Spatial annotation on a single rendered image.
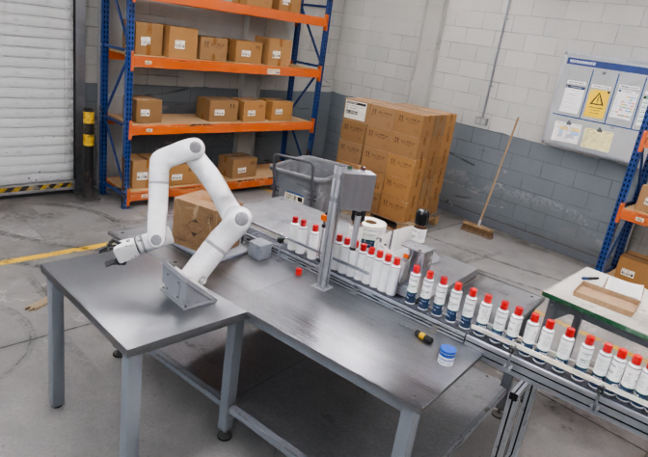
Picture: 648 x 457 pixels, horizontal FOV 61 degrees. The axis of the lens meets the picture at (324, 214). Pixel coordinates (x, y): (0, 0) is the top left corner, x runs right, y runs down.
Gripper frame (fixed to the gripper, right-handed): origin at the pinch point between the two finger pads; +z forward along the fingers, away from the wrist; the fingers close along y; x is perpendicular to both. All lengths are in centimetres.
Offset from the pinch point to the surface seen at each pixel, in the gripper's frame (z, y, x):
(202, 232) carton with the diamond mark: -46, 32, 29
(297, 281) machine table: -84, 48, -14
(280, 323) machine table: -63, 27, -51
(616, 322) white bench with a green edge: -242, 88, -92
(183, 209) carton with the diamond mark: -41, 24, 42
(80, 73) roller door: 6, 97, 394
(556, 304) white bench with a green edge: -231, 101, -61
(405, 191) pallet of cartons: -285, 240, 207
